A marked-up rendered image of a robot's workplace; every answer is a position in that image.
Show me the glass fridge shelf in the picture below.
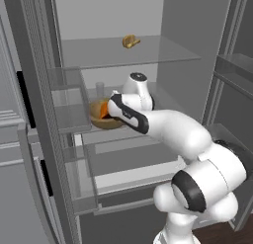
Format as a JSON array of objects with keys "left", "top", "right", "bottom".
[
  {"left": 60, "top": 35, "right": 203, "bottom": 71},
  {"left": 80, "top": 81, "right": 206, "bottom": 137}
]

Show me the clear fridge drawer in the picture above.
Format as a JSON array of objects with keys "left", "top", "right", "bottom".
[{"left": 81, "top": 134, "right": 188, "bottom": 206}]

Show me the tan wooden bowl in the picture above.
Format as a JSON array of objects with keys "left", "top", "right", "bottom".
[{"left": 89, "top": 97, "right": 127, "bottom": 130}]

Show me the clear glass cup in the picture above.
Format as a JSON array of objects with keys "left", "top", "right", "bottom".
[{"left": 95, "top": 81, "right": 106, "bottom": 100}]

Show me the clear door bin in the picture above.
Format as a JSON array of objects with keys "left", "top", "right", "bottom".
[
  {"left": 63, "top": 145, "right": 102, "bottom": 216},
  {"left": 46, "top": 66, "right": 93, "bottom": 135}
]

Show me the grey fridge door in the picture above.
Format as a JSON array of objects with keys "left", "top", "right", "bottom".
[
  {"left": 201, "top": 0, "right": 253, "bottom": 232},
  {"left": 2, "top": 0, "right": 102, "bottom": 244}
]

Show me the grey cupboard run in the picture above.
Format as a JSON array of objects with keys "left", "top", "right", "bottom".
[{"left": 0, "top": 0, "right": 60, "bottom": 244}]

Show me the golden brown bread piece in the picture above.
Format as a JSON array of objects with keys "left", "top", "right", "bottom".
[{"left": 122, "top": 34, "right": 142, "bottom": 49}]

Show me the orange chicken drumstick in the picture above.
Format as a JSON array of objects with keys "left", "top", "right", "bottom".
[{"left": 99, "top": 101, "right": 111, "bottom": 120}]

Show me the grey fridge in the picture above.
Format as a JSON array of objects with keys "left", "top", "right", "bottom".
[{"left": 48, "top": 0, "right": 238, "bottom": 244}]

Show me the black cupboard handle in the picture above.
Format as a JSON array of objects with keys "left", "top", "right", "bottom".
[
  {"left": 40, "top": 159, "right": 54, "bottom": 198},
  {"left": 16, "top": 69, "right": 37, "bottom": 129}
]

